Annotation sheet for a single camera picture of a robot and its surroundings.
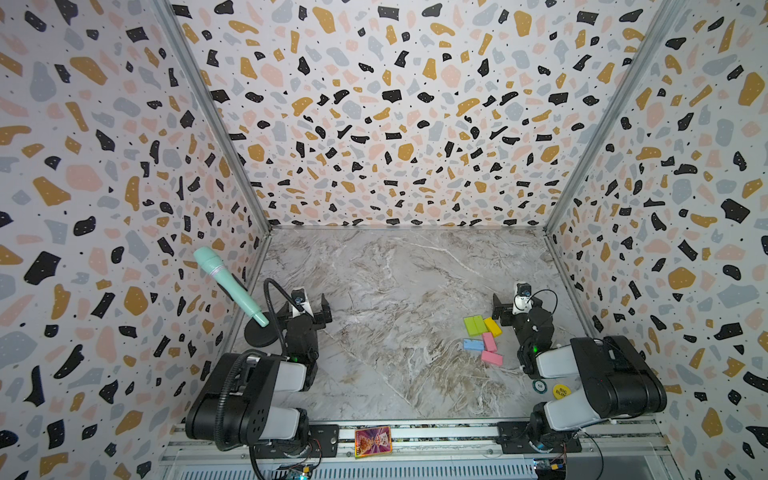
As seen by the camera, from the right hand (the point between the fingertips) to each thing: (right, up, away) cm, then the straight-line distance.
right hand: (519, 294), depth 91 cm
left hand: (-63, -1, -3) cm, 63 cm away
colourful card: (-43, -34, -18) cm, 58 cm away
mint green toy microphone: (-80, +11, -22) cm, 84 cm away
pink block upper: (-10, -14, -1) cm, 17 cm away
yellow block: (-7, -11, +2) cm, 13 cm away
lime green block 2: (-11, -10, +4) cm, 16 cm away
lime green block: (-14, -11, +4) cm, 18 cm away
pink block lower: (-9, -18, -3) cm, 21 cm away
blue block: (-14, -15, -1) cm, 21 cm away
